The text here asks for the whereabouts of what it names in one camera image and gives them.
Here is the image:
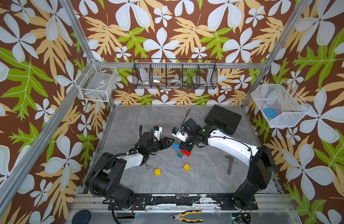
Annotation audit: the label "red long brick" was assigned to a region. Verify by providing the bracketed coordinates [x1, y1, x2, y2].
[180, 150, 191, 157]

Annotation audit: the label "light blue long brick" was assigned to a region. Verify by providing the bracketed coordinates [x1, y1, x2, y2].
[172, 143, 180, 151]

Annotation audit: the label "yellow square brick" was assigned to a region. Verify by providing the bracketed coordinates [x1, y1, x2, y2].
[154, 169, 161, 176]
[183, 163, 190, 172]

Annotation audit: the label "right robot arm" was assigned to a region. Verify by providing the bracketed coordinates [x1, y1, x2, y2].
[172, 119, 276, 209]

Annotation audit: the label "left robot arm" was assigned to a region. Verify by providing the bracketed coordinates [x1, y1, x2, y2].
[85, 125, 175, 209]

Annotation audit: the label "black plastic tool case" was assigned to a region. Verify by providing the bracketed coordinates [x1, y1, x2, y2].
[205, 105, 242, 135]

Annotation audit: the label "grey metal file tool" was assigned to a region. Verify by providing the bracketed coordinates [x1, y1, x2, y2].
[225, 155, 234, 175]

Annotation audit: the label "blue object in basket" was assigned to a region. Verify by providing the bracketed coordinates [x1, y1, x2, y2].
[264, 108, 278, 119]

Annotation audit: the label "small electronics board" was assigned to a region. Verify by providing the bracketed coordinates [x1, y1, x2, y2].
[232, 213, 252, 224]

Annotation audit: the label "black round disc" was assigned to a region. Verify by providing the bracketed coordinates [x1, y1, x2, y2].
[72, 210, 91, 224]

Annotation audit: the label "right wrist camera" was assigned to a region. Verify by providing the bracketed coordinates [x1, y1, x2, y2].
[172, 127, 188, 142]

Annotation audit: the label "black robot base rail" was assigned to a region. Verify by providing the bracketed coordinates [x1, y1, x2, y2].
[108, 193, 258, 211]

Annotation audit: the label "black wire basket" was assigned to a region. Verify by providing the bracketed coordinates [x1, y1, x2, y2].
[131, 58, 218, 90]

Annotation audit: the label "white wire basket left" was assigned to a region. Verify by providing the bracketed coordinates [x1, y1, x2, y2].
[75, 59, 119, 102]

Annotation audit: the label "white wire basket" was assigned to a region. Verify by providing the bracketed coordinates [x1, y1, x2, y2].
[75, 59, 119, 102]
[251, 81, 311, 129]

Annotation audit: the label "yellow handled pliers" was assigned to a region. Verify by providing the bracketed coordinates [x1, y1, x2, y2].
[168, 209, 204, 223]

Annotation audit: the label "white wire basket right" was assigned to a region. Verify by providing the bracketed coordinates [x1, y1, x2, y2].
[251, 81, 311, 129]

